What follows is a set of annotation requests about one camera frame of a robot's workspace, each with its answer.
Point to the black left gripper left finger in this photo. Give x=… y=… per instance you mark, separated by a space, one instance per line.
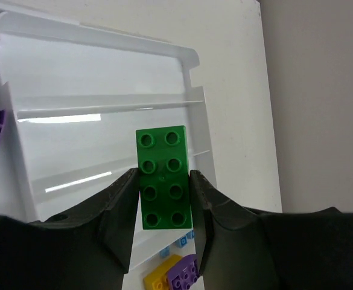
x=87 y=246

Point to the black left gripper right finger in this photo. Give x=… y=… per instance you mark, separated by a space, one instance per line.
x=245 y=248

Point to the yellow lego brick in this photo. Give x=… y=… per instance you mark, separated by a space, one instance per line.
x=157 y=279

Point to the green long lego brick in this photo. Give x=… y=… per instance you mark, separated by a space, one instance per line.
x=162 y=155

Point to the white divided tray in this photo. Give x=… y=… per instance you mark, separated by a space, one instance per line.
x=74 y=97

